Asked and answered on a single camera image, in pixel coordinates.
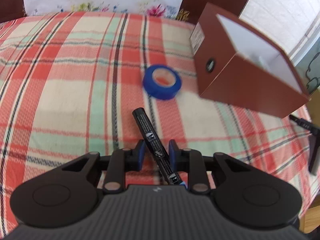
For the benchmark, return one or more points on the red plaid blanket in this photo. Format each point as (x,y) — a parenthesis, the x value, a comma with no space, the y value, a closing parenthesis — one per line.
(69,84)

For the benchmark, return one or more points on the blue tape roll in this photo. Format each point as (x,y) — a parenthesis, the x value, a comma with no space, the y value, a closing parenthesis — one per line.
(161,82)

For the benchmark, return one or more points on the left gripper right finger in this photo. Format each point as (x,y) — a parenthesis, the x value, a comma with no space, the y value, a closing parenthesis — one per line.
(191,162)

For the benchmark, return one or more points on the black marker pen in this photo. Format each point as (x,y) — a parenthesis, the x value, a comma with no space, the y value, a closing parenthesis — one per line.
(156,147)

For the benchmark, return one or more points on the brown cardboard box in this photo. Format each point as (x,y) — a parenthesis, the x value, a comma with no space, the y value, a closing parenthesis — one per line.
(238,65)

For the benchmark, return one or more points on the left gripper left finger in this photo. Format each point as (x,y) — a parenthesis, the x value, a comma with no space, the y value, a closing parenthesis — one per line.
(121,161)

